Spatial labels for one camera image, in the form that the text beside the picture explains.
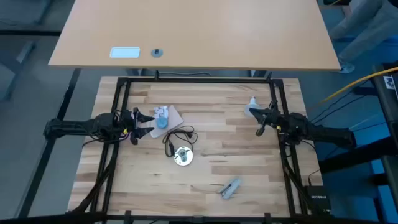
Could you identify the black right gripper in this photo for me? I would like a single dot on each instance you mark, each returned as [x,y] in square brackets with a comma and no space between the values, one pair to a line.
[275,119]

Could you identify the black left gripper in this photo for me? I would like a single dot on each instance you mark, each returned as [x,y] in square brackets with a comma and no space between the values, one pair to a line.
[127,123]

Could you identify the chrome lamp socket base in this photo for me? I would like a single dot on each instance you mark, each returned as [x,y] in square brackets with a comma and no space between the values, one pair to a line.
[183,157]

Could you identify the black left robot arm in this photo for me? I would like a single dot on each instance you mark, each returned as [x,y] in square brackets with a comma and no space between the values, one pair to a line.
[77,126]

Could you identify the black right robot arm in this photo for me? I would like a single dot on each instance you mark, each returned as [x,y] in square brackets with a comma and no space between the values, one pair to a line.
[326,133]

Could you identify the white printed card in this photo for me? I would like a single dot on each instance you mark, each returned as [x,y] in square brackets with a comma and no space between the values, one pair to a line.
[161,111]

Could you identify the brown cardboard sheet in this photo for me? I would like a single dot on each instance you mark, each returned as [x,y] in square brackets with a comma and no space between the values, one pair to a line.
[175,119]

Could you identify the grey round desk grommet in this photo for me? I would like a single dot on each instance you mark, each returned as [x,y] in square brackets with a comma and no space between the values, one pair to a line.
[157,53]

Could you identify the white rectangular desk plate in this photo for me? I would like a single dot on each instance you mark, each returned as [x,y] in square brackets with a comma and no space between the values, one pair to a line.
[125,52]

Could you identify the pale grey clip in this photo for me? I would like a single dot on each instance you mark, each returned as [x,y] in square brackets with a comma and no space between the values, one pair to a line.
[230,188]

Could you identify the light brown wooden desk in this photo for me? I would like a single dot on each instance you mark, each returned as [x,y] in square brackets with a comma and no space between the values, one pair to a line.
[199,31]

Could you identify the white sticker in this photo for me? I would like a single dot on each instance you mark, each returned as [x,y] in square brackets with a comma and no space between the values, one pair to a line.
[389,82]

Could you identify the grey furniture foot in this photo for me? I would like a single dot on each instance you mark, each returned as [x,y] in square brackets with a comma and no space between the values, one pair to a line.
[25,53]

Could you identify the black metal table frame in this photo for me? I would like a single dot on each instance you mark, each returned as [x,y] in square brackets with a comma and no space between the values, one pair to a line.
[199,80]

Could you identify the black floor rail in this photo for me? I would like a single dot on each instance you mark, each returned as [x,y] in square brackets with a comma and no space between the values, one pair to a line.
[62,105]

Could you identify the black network switch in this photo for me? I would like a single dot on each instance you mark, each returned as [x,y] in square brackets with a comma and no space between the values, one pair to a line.
[318,199]

